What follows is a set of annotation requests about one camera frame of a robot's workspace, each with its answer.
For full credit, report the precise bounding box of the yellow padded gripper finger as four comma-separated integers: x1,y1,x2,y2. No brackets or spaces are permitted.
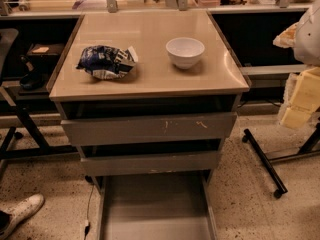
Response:
279,67,320,129

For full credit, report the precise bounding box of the blue chip bag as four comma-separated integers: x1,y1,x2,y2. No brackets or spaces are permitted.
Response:
76,45,138,80

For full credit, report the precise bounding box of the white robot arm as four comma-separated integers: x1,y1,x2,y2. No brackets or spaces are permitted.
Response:
273,0,320,128

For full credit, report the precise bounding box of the top grey drawer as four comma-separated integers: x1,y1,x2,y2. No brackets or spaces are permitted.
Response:
62,112,236,146

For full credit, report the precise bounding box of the middle grey drawer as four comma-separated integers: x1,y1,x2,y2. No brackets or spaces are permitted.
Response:
81,151,221,176

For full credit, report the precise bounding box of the grey drawer cabinet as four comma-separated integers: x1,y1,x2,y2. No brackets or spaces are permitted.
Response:
45,9,253,240

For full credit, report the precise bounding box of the open bottom grey drawer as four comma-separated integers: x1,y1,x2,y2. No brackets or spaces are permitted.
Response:
96,172,218,240

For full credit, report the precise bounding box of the black wheeled stand base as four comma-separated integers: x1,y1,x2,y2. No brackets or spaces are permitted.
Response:
242,123,320,199

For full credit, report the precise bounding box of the white ceramic bowl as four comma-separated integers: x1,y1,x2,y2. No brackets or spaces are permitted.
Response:
166,37,205,69

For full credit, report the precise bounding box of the black round object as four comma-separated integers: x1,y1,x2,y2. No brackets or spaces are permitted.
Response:
20,71,44,91

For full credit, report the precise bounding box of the dark box on shelf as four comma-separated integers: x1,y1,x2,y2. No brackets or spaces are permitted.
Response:
27,43,64,57

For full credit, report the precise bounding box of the white sneaker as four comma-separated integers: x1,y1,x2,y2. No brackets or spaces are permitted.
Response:
0,194,45,240

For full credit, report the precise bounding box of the black cable on floor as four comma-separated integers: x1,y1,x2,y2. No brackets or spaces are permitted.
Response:
82,183,96,240

